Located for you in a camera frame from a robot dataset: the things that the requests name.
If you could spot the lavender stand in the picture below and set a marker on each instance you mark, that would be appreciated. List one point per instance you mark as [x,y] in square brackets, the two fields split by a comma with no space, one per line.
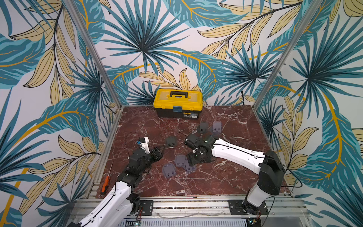
[217,127]
[180,160]
[169,170]
[188,168]

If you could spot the left aluminium frame post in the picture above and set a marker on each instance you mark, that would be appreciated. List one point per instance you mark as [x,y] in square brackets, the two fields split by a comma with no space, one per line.
[81,26]

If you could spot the white perforated vent panel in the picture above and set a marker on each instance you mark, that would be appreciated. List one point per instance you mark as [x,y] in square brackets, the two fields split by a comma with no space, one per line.
[185,222]

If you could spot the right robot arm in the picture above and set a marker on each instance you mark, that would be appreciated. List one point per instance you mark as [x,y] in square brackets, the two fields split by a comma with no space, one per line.
[266,165]

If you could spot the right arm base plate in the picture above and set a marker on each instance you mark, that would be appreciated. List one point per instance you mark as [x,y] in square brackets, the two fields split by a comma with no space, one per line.
[242,207]

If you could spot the orange handled screwdriver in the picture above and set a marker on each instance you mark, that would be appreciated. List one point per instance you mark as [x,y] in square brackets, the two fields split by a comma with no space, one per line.
[106,182]

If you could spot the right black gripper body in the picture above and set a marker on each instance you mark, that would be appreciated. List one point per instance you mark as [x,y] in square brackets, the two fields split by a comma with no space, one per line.
[194,142]

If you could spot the aluminium front rail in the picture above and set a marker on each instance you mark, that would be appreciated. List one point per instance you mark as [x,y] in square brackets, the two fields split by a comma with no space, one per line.
[201,206]

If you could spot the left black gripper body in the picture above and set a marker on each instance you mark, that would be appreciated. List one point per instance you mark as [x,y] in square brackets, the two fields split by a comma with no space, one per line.
[154,156]

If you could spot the aluminium frame post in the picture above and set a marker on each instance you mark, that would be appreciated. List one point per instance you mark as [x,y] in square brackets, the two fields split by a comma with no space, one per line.
[313,7]
[81,26]

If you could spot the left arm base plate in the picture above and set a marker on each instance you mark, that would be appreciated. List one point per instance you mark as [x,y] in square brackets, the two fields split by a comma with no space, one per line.
[145,208]

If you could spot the right aluminium frame post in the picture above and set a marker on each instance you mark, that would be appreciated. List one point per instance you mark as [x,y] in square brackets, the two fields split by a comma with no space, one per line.
[313,7]

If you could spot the yellow black toolbox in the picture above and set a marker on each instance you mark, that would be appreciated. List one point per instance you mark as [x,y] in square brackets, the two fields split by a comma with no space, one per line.
[170,103]

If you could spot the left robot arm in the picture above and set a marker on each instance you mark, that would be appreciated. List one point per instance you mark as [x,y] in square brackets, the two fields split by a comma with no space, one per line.
[121,201]

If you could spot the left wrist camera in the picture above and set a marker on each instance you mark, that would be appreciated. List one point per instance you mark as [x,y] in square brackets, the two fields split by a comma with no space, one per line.
[143,143]

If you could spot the dark grey stand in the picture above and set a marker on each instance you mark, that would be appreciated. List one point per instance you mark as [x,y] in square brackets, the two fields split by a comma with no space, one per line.
[171,142]
[203,127]

